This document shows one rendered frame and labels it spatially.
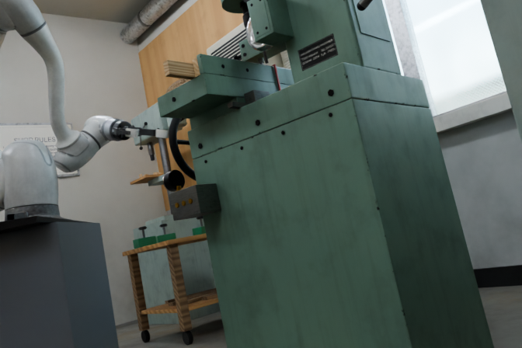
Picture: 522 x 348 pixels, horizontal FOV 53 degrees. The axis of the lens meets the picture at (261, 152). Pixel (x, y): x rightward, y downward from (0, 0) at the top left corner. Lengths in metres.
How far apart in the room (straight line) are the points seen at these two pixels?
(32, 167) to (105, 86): 3.24
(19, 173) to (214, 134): 0.60
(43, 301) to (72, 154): 0.70
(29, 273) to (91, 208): 2.98
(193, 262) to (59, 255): 2.29
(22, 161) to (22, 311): 0.44
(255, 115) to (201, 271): 2.52
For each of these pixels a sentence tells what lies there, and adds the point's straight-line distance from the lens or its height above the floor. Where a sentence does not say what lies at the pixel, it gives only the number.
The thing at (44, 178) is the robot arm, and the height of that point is 0.75.
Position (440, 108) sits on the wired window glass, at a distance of 2.86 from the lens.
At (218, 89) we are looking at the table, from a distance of 1.43.
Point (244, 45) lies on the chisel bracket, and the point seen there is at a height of 1.05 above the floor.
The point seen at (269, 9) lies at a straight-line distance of 1.43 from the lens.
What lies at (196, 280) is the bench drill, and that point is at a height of 0.25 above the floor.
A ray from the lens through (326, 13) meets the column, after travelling 1.42.
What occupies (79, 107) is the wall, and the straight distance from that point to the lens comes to 4.74.
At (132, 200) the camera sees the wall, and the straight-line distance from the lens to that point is 4.70.
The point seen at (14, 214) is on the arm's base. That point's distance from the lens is 1.70.
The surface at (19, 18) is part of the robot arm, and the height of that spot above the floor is 1.33.
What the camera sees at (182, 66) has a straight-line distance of 1.42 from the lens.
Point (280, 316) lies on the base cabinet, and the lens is 1.40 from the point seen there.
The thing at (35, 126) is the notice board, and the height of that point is 1.68.
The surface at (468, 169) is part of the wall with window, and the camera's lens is 2.71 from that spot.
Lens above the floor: 0.44
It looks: 9 degrees up
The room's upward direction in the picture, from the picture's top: 12 degrees counter-clockwise
